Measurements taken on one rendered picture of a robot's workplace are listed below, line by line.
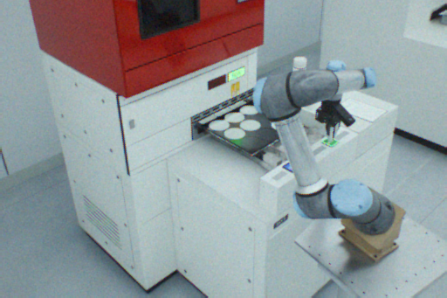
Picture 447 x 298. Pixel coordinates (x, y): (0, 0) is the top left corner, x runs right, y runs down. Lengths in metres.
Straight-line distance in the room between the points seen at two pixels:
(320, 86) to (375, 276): 0.69
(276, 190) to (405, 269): 0.52
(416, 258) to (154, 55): 1.22
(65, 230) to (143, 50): 1.65
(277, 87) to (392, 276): 0.76
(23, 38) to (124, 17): 1.63
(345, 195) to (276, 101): 0.38
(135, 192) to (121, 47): 0.72
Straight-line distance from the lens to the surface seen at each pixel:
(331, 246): 1.84
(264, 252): 2.01
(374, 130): 2.35
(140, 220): 2.35
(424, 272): 1.84
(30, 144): 3.66
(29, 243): 3.23
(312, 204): 1.67
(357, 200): 1.60
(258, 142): 2.21
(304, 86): 1.45
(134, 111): 2.04
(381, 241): 1.78
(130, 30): 1.85
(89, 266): 2.98
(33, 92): 3.52
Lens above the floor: 2.10
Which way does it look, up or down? 31 degrees down
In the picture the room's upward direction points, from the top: 1 degrees counter-clockwise
